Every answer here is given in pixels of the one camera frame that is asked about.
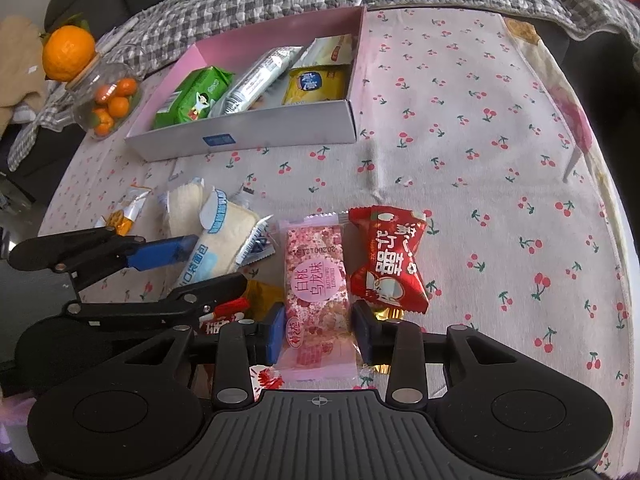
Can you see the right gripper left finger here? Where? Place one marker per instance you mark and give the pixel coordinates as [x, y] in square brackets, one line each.
[241, 345]

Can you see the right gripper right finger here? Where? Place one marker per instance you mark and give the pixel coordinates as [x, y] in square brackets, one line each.
[397, 344]

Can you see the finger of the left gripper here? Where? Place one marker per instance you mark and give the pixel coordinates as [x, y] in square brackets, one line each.
[188, 302]
[91, 255]

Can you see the red candy pack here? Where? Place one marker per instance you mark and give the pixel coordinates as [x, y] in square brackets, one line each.
[231, 311]
[390, 278]

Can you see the yellow orange biscuit pack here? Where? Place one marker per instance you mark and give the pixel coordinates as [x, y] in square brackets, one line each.
[122, 215]

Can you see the gold bar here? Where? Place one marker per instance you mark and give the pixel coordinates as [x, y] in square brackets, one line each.
[261, 297]

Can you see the pink nougat snack pack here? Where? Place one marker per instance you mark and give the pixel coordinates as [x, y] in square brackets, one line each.
[318, 343]

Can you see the white blue bread pack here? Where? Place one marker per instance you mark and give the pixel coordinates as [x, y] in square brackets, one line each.
[230, 231]

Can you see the blue white truffle pack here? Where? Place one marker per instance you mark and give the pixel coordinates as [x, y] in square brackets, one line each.
[257, 246]

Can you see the green snack pack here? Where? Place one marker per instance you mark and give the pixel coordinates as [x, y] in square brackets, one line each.
[194, 97]

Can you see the silver long snack pack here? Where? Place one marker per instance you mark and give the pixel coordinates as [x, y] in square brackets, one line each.
[246, 90]

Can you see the cream red label pack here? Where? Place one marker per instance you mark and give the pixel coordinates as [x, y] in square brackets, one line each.
[327, 51]

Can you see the clear white cracker pack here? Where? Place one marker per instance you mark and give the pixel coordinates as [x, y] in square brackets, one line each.
[181, 205]

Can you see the glass jar with tangerines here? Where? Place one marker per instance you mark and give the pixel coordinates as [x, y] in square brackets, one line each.
[100, 99]

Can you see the cherry print tablecloth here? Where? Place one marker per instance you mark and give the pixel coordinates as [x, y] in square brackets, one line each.
[526, 239]

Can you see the beige cloth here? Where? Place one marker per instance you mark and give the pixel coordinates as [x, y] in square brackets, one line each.
[22, 74]

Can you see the large orange fruit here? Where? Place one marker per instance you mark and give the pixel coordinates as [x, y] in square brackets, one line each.
[67, 52]

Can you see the pink and white box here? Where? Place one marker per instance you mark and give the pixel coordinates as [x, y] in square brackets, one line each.
[286, 82]

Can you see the dark grey sofa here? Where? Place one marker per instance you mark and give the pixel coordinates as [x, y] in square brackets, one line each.
[595, 41]

